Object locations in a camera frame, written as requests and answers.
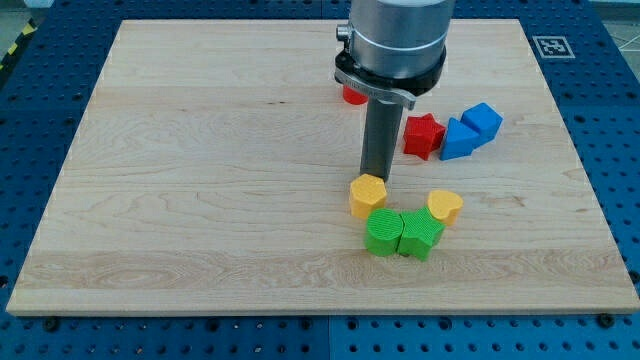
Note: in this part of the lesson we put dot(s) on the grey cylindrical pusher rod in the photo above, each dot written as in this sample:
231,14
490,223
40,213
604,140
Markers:
380,137

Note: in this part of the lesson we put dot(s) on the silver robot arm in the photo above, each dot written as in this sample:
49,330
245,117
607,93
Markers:
393,52

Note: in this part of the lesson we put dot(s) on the red star block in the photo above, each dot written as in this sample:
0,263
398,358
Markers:
422,135

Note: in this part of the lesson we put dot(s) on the green circle block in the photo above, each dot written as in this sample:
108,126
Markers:
384,228

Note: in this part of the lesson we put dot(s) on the yellow heart block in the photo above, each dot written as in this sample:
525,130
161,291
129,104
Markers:
445,206

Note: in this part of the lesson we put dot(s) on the green star block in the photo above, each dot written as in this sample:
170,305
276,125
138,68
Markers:
420,234

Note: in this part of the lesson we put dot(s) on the red cylinder block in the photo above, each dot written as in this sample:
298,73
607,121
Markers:
352,96

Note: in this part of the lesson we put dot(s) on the yellow hexagon block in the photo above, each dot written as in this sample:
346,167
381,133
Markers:
366,194

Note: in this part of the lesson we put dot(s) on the blue triangle block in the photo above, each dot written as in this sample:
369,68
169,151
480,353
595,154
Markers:
460,140

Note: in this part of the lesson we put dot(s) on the blue cube block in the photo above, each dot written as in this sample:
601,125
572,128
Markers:
484,120

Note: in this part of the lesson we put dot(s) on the wooden board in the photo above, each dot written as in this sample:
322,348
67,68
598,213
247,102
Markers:
210,175

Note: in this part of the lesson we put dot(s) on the white fiducial marker tag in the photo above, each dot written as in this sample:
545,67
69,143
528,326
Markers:
553,47

